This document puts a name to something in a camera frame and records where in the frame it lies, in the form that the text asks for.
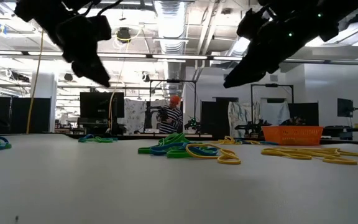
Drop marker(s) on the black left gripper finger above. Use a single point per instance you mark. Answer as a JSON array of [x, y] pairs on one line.
[[82, 49]]

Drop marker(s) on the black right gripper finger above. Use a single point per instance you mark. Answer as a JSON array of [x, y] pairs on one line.
[[259, 62]]

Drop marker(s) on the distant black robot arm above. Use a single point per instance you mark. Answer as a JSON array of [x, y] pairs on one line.
[[193, 124], [250, 127], [158, 113]]

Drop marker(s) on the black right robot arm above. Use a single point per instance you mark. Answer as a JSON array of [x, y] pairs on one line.
[[337, 12]]

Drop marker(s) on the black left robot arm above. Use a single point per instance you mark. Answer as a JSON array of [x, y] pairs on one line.
[[42, 7]]

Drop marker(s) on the small monitor on arm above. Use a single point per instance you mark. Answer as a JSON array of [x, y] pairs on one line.
[[344, 107]]

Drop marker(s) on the patterned white cloth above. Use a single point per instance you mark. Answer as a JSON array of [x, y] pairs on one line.
[[238, 116], [135, 115]]

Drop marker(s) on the black computer monitor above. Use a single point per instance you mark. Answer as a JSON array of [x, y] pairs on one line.
[[98, 107]]

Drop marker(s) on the person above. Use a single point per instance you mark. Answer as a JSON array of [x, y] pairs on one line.
[[295, 121], [171, 118]]

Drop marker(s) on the cluttered background desk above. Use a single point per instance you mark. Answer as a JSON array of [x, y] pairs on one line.
[[73, 127]]

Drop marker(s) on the orange plastic basket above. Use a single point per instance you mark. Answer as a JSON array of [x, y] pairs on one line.
[[292, 135]]

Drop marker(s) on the long ceiling light strip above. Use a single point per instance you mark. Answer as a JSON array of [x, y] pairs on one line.
[[179, 57]]

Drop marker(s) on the dark background desk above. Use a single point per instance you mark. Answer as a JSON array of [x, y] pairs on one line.
[[337, 132]]

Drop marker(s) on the black metal station frame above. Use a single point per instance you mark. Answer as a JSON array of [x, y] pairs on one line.
[[272, 85], [172, 81]]

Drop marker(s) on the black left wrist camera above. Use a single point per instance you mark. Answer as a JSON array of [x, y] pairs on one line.
[[99, 28]]

